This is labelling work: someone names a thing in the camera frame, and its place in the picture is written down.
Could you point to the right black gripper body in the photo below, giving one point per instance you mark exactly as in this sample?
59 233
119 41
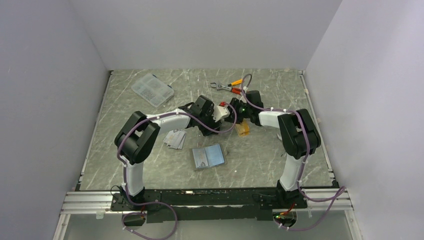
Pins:
241 110

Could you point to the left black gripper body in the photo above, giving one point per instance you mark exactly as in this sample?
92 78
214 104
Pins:
207 119

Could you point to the silver credit cards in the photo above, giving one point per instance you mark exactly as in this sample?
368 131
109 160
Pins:
175 139

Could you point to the grey card holder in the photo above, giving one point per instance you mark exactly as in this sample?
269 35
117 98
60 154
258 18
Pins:
199 160

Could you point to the black card wallet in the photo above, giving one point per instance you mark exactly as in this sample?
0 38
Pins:
207 131

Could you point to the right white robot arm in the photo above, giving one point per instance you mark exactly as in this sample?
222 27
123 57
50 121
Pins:
299 135

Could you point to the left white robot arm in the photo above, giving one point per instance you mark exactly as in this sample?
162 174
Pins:
137 137

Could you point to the red adjustable wrench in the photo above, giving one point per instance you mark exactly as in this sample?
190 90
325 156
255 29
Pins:
236 90

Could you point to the clear plastic organizer box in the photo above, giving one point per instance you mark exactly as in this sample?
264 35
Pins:
153 90

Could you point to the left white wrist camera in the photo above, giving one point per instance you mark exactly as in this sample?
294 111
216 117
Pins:
219 113

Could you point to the orange handled pliers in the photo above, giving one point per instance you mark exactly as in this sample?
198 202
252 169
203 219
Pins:
225 87

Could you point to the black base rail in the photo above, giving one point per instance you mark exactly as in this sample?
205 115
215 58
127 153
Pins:
210 204

